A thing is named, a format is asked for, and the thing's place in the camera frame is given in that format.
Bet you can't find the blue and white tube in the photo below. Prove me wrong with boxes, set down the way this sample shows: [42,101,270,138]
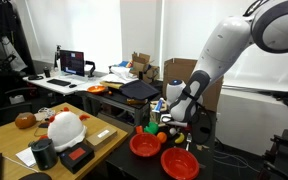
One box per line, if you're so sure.
[152,97,165,113]

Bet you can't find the white floor cable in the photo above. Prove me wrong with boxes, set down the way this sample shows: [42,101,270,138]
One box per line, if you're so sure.
[213,149,252,172]

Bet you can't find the black office chair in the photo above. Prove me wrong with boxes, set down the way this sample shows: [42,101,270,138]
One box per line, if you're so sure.
[0,84,35,133]

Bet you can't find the black box with red label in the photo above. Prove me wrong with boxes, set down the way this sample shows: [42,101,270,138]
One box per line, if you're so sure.
[58,142,95,175]

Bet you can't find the black cup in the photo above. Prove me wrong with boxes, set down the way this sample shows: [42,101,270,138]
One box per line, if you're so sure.
[43,66,52,79]

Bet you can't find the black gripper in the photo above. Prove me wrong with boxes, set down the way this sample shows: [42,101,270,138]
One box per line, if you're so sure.
[165,124,187,138]

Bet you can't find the wooden shape sorter box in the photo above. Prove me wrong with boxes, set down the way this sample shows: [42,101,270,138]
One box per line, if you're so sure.
[149,99,172,127]

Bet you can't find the metal fork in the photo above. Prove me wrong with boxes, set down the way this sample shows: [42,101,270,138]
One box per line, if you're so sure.
[185,132,194,152]

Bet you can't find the blue pack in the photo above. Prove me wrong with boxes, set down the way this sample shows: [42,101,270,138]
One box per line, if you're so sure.
[118,60,132,68]

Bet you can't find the white plush chicken toy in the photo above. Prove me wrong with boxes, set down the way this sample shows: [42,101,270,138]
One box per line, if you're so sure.
[38,106,91,153]

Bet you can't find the black tripod stand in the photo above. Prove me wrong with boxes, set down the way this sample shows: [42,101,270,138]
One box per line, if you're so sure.
[53,44,62,71]

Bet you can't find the white container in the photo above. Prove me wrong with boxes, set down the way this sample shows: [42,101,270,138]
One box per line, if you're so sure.
[8,94,26,105]

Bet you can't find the white paper sheet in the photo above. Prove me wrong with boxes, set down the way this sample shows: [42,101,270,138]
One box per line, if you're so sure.
[15,146,38,168]

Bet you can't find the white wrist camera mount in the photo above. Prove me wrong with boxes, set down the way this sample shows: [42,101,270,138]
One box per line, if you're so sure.
[160,114,189,128]

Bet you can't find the black clamp stand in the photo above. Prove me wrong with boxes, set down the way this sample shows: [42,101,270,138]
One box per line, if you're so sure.
[259,129,288,180]

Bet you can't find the black metal bench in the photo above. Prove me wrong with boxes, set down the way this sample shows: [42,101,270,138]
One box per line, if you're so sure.
[75,89,152,127]

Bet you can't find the brown toy football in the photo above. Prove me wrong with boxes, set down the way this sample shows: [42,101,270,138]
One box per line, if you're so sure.
[14,112,37,130]

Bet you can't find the red plastic bowl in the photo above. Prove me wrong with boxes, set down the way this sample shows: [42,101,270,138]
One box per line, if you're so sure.
[160,147,201,180]
[129,132,162,158]

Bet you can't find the green plastic toy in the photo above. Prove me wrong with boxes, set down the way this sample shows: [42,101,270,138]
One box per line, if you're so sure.
[143,121,160,136]

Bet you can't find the black cylinder speaker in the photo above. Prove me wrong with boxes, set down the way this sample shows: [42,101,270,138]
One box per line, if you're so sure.
[29,138,59,171]

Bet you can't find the tan flat package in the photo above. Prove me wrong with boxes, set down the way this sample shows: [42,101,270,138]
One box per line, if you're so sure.
[99,80,123,90]

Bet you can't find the orange bowl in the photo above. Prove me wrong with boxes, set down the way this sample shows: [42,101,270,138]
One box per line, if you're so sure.
[86,84,109,95]

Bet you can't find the small open cardboard box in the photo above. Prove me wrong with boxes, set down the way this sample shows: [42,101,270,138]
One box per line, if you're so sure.
[129,51,161,84]

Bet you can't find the white plastic bag pile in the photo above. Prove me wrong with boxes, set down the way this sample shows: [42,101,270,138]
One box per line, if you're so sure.
[98,65,139,85]

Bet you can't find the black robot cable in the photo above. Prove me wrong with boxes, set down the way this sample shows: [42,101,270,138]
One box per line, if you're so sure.
[191,109,214,146]

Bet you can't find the large cardboard box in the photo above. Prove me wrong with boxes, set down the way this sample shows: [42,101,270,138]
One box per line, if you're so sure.
[162,57,225,113]

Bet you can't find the clear plastic container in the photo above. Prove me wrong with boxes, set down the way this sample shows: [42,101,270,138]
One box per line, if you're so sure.
[37,107,57,121]

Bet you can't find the black pouch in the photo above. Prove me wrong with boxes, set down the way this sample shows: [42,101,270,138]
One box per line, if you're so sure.
[27,74,45,81]

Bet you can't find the small brown cardboard box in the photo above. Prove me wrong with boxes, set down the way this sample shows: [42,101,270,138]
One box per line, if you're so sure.
[84,125,118,151]

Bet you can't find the white desk cable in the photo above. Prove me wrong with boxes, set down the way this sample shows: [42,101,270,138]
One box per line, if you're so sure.
[2,155,39,173]

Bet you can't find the orange toy basketball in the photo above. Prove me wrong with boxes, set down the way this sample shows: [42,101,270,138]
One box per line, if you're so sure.
[156,131,168,144]

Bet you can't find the white desk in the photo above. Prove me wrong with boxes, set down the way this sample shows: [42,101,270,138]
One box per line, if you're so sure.
[22,71,105,98]

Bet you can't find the dark hanging jackets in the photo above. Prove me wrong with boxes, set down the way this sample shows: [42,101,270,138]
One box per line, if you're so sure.
[0,0,37,76]

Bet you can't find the computer monitor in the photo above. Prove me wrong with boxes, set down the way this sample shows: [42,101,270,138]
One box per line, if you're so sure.
[59,49,86,78]

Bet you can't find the wooden table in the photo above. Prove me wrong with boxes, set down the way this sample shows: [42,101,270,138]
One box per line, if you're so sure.
[0,102,129,180]

